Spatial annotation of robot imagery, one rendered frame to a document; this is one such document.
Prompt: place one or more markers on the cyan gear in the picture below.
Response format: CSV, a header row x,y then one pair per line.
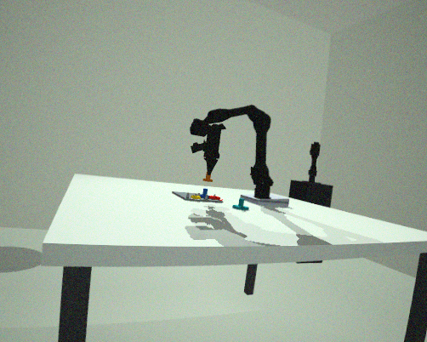
x,y
240,206

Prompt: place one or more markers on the orange gear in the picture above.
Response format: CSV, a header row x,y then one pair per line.
x,y
208,178

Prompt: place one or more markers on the blue gear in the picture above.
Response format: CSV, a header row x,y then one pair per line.
x,y
205,191

